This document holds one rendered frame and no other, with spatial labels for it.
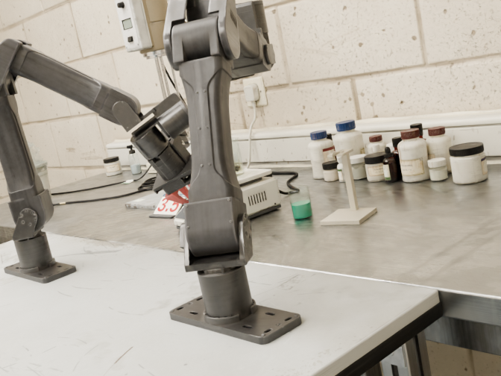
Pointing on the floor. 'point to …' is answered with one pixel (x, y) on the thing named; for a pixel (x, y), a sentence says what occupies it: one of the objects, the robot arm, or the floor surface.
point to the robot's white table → (159, 354)
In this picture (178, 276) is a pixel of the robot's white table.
